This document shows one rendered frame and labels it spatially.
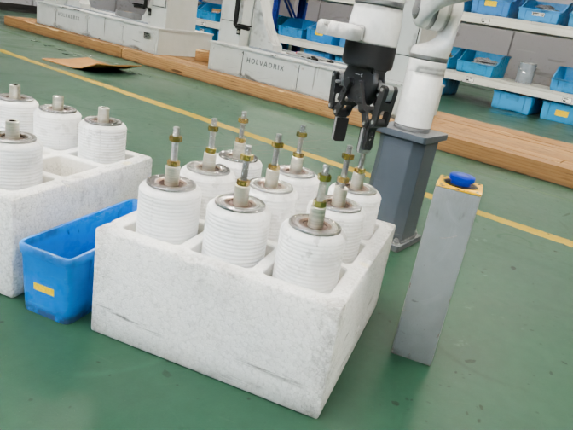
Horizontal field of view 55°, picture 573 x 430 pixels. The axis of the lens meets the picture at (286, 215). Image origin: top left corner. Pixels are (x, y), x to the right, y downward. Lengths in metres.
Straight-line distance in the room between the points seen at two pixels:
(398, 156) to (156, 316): 0.78
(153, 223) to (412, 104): 0.78
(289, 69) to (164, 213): 2.68
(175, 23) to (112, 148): 3.22
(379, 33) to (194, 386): 0.56
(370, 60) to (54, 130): 0.71
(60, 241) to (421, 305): 0.63
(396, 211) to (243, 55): 2.42
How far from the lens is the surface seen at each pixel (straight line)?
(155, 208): 0.84
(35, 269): 0.97
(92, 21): 4.90
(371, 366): 0.97
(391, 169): 1.42
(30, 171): 1.04
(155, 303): 0.86
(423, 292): 0.96
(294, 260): 0.76
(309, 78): 3.37
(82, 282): 0.96
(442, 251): 0.93
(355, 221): 0.86
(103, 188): 1.15
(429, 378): 0.99
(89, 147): 1.20
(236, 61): 3.73
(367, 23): 0.81
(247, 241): 0.79
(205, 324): 0.83
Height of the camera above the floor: 0.53
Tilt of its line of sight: 20 degrees down
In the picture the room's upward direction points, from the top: 10 degrees clockwise
